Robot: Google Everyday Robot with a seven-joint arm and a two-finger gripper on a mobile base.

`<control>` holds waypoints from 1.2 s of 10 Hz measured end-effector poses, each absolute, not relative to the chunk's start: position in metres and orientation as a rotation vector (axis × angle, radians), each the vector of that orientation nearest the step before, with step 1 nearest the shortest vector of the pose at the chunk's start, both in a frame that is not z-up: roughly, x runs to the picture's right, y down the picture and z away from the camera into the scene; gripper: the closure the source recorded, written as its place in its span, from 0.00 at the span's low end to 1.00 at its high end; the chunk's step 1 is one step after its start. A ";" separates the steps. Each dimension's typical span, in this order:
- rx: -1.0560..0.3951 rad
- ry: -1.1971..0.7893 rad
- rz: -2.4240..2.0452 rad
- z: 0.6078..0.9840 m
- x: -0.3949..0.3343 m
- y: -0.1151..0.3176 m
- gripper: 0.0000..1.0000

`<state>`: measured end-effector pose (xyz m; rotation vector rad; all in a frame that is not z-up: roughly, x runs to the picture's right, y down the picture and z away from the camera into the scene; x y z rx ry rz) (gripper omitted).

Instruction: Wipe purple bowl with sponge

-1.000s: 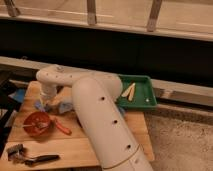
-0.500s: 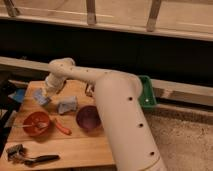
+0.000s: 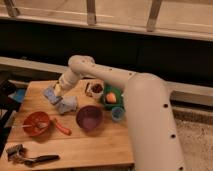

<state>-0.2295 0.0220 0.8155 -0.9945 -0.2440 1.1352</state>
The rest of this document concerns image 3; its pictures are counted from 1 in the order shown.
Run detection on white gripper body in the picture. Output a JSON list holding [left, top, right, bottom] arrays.
[[59, 70, 82, 91]]

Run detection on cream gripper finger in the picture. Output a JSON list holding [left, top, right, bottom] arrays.
[[58, 91, 65, 98], [54, 83, 62, 96]]

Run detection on blue sponge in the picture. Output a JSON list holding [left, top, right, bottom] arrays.
[[43, 86, 62, 105]]

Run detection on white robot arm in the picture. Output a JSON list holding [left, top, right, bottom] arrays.
[[54, 55, 187, 171]]

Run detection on orange red bowl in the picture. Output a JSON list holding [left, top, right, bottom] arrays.
[[23, 111, 50, 137]]

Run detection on purple bowl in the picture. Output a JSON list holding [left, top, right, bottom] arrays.
[[76, 105, 103, 131]]

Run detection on grey blue cloth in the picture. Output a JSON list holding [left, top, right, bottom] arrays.
[[55, 96, 78, 114]]

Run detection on white cup with dark contents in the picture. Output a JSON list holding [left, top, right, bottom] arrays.
[[85, 82, 103, 100]]

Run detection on metal spoon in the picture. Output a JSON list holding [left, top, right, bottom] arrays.
[[11, 122, 48, 129]]

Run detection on blue object at left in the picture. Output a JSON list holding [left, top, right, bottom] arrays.
[[10, 88, 26, 103]]

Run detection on green tray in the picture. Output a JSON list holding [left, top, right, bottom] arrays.
[[102, 83, 123, 110]]

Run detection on orange fruit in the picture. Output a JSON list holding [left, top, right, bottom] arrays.
[[106, 92, 116, 104]]

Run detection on wooden cutting board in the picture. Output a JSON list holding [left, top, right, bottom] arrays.
[[5, 81, 133, 170]]

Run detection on small blue cup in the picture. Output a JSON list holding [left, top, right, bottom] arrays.
[[111, 107, 125, 122]]

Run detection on black handled brush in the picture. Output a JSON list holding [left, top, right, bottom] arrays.
[[5, 143, 61, 167]]

